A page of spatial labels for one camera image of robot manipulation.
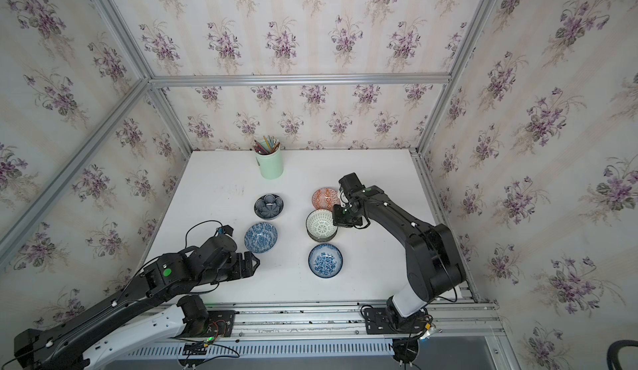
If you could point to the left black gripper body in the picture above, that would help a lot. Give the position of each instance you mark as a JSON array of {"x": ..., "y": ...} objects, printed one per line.
[{"x": 233, "y": 270}]

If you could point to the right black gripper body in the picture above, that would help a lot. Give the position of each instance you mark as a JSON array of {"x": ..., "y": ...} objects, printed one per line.
[{"x": 342, "y": 215}]

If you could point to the green triangle pattern bowl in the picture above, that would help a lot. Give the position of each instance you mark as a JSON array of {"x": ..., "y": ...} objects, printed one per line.
[{"x": 320, "y": 223}]

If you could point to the dark navy patterned bowl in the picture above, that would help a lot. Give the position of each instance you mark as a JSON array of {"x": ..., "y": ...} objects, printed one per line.
[{"x": 269, "y": 206}]

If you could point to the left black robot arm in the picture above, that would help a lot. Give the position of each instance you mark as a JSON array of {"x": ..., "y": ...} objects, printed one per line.
[{"x": 157, "y": 303}]

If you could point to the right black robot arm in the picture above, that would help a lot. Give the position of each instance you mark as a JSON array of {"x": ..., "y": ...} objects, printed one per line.
[{"x": 433, "y": 261}]

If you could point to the orange diamond pattern bowl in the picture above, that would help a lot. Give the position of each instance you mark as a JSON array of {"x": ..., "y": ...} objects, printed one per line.
[{"x": 325, "y": 198}]

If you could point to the blue damask bowl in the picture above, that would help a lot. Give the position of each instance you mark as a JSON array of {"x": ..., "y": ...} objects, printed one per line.
[{"x": 261, "y": 237}]

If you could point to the blue floral bowl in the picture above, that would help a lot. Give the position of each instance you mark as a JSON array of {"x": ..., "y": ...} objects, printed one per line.
[{"x": 325, "y": 260}]

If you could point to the mint green utensil cup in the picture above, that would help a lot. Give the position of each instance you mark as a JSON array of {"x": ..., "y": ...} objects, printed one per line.
[{"x": 270, "y": 165}]

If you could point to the colourful sticks in cup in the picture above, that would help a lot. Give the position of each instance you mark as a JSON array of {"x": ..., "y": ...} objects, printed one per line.
[{"x": 266, "y": 145}]

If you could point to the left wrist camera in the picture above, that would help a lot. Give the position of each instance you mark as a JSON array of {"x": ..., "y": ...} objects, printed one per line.
[{"x": 225, "y": 231}]

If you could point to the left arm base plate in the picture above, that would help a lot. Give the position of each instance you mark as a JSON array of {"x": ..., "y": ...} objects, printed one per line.
[{"x": 219, "y": 325}]

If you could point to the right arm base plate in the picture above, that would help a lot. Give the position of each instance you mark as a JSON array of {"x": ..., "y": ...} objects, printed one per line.
[{"x": 378, "y": 321}]

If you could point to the aluminium front rail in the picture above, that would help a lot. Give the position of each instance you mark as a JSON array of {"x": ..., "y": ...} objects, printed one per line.
[{"x": 343, "y": 320}]

